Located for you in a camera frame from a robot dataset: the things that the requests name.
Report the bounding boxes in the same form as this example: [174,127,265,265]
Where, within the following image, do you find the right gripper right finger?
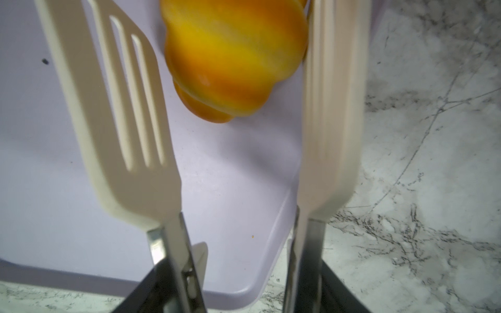
[320,261,370,313]

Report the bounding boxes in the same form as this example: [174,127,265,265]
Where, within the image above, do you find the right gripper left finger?
[112,259,172,313]

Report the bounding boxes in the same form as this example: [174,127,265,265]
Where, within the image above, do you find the steel tongs with white tips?
[35,1,371,312]

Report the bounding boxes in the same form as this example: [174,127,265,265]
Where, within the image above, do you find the lilac plastic tray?
[1,1,312,309]

